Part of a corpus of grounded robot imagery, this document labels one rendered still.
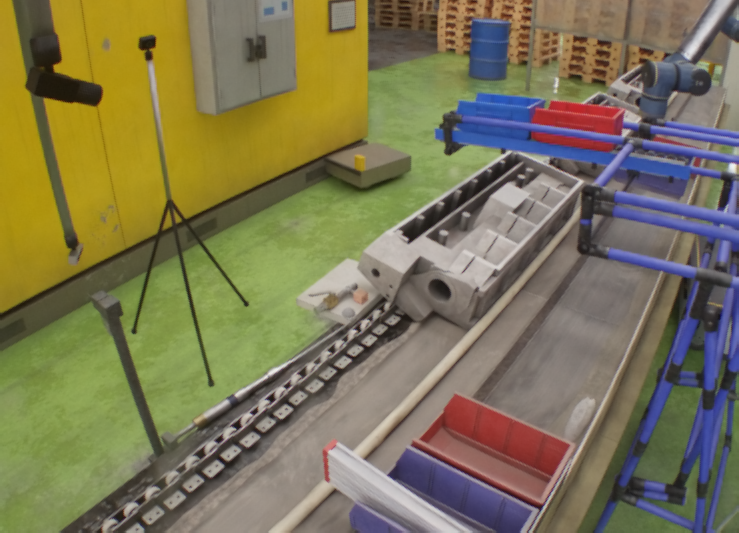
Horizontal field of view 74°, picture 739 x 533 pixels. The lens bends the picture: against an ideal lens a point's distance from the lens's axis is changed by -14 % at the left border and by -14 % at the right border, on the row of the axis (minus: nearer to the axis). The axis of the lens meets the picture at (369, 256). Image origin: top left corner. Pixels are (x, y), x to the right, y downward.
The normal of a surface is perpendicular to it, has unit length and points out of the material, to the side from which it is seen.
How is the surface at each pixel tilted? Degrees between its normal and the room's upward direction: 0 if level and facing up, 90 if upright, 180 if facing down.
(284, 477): 0
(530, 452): 88
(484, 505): 88
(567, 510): 0
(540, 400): 0
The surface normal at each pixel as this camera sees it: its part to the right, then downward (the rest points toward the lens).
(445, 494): -0.59, 0.38
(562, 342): 0.00, -0.86
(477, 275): -0.07, -0.61
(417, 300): 0.52, -0.46
